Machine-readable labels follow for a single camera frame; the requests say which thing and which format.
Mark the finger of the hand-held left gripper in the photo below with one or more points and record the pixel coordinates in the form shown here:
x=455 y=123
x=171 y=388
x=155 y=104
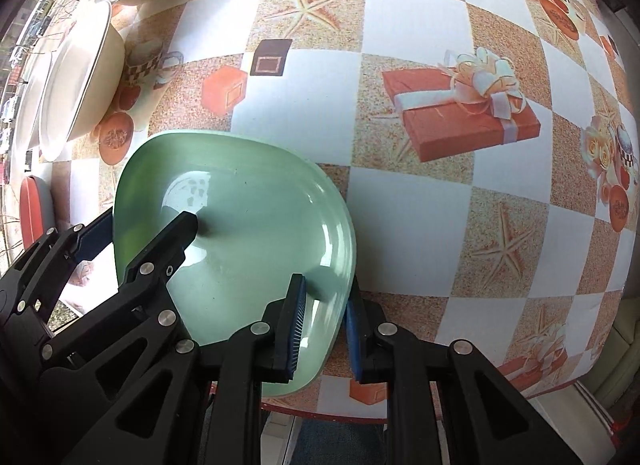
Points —
x=165 y=255
x=95 y=243

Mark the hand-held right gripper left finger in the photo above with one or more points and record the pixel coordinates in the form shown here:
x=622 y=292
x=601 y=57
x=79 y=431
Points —
x=295 y=330

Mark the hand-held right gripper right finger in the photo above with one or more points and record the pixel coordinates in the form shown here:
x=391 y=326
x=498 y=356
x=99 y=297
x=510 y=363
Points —
x=356 y=340

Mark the green plate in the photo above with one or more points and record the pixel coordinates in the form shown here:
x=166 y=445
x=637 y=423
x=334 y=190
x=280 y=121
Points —
x=250 y=205

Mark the white plate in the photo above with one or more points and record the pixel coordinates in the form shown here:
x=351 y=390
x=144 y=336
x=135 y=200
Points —
x=32 y=95

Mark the stack of coloured plates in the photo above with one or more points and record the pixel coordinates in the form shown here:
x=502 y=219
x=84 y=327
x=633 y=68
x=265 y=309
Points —
x=30 y=210

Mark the grey plate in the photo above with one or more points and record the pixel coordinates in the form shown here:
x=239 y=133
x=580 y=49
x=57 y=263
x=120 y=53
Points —
x=50 y=210

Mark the person's leg in jeans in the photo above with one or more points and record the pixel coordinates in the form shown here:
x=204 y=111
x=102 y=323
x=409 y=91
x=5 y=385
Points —
x=330 y=445

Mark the printed checkered tablecloth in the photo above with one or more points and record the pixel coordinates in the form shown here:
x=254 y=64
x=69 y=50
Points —
x=400 y=95

